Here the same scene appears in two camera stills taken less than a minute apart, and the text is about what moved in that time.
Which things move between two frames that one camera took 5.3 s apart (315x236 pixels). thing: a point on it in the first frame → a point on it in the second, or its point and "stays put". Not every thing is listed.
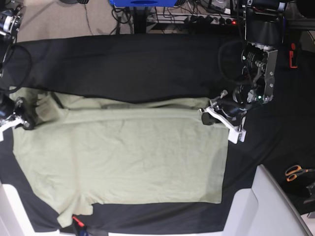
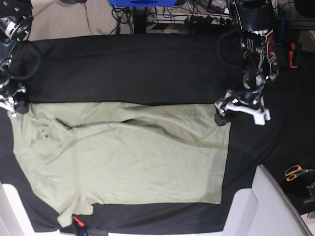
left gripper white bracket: x=28 y=122 → x=9 y=98
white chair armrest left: x=14 y=219 stays put
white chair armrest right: x=265 y=209 stays put
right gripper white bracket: x=234 y=132 → x=261 y=115
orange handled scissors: x=292 y=172 stays put
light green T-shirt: x=79 y=153 stays put
